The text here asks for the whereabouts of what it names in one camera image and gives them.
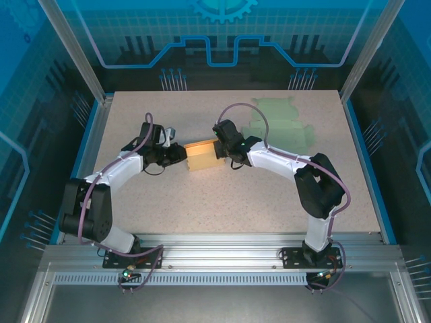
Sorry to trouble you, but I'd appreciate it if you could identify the slotted grey cable duct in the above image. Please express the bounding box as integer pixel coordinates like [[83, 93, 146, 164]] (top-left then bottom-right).
[[53, 273, 309, 286]]

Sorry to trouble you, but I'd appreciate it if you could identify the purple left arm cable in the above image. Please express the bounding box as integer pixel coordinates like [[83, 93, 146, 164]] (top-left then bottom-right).
[[77, 112, 166, 294]]

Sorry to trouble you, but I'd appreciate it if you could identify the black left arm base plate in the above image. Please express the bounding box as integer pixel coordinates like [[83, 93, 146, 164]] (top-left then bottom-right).
[[102, 247, 164, 269]]

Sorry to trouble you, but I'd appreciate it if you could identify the blue side panel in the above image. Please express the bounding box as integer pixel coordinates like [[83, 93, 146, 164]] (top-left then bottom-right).
[[49, 100, 102, 246], [342, 99, 398, 246]]

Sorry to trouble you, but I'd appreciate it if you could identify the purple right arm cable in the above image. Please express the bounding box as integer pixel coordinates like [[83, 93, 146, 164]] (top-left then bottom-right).
[[217, 103, 353, 294]]

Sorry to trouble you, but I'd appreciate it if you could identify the green paper box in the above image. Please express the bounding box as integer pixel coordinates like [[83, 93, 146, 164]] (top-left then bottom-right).
[[241, 96, 317, 155]]

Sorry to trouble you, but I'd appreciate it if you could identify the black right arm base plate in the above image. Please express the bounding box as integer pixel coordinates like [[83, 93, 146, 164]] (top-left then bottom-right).
[[281, 246, 343, 269]]

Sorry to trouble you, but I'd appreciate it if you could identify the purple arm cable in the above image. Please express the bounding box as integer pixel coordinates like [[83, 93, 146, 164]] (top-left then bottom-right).
[[77, 112, 166, 294], [217, 103, 353, 294]]

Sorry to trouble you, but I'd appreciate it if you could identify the aluminium frame rail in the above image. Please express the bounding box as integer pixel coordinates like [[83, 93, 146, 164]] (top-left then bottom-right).
[[40, 234, 405, 273]]

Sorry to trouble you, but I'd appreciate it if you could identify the aluminium corner post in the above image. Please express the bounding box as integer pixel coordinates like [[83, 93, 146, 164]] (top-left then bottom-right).
[[36, 0, 114, 105], [339, 0, 407, 104]]

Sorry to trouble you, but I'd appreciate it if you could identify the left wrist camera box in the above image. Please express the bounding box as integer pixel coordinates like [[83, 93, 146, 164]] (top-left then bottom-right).
[[162, 127, 176, 148]]

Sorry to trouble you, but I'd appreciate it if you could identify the yellow paper box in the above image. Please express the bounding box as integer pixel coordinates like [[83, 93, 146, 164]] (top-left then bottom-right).
[[184, 141, 226, 172]]

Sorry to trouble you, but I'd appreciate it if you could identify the small adapter board with LED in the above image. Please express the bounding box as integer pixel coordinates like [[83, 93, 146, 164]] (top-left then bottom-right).
[[121, 264, 141, 282], [308, 268, 337, 282]]

